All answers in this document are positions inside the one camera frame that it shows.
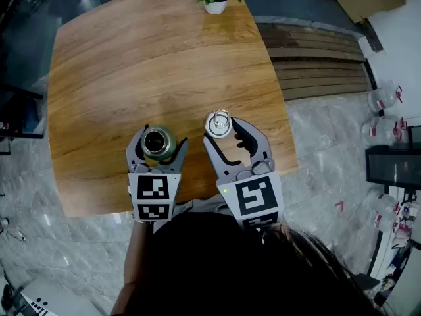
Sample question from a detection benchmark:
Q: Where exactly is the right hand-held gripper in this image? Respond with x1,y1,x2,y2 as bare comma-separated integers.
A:
203,117,284,232

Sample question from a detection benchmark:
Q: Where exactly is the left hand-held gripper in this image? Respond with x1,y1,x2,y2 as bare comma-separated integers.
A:
126,125,190,224

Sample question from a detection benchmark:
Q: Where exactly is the green metal bottle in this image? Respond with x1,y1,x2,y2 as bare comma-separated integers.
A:
140,126,178,161

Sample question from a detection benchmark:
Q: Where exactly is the silver bottle lid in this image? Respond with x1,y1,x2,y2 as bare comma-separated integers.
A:
204,109,233,140

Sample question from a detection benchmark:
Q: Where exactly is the person's left forearm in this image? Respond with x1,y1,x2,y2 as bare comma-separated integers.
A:
110,213,155,316

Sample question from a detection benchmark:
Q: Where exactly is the dark wooden slat platform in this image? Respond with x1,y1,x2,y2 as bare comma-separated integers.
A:
255,21,376,101

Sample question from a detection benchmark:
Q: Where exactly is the person's black top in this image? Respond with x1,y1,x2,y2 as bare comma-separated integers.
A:
126,211,297,316

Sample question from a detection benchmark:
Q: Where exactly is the clear plastic water jug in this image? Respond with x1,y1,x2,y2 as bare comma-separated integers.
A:
371,209,403,233
367,80,404,113
364,189,401,212
360,115,409,147

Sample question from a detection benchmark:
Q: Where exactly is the black metal rack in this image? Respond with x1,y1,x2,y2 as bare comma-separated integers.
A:
0,83,45,156

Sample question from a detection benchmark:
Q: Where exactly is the white box with black dots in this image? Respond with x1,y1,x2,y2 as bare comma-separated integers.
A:
19,280,103,316

